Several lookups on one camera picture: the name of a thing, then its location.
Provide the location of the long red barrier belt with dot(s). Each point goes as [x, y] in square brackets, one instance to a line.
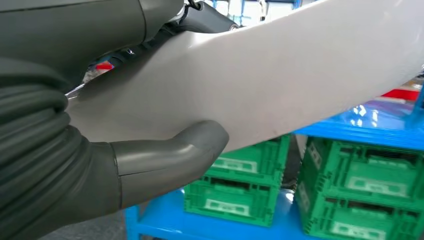
[399, 95]

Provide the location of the green plastic crate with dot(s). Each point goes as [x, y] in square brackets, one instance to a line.
[238, 198]
[364, 212]

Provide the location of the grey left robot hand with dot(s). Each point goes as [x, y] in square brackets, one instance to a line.
[66, 33]

